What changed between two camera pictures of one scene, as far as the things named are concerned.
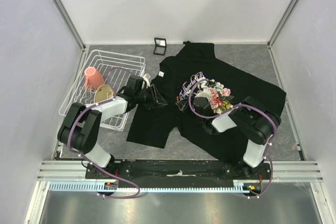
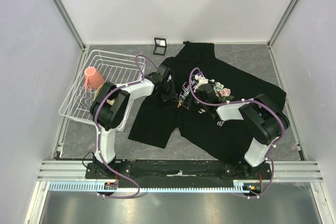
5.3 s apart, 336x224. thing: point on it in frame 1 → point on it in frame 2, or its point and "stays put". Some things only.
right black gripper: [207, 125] → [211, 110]
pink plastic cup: [93, 78] stays put
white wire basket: [116, 69] stays put
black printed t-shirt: [192, 71] stays put
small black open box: [160, 46] stays put
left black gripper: [156, 100] → [172, 96]
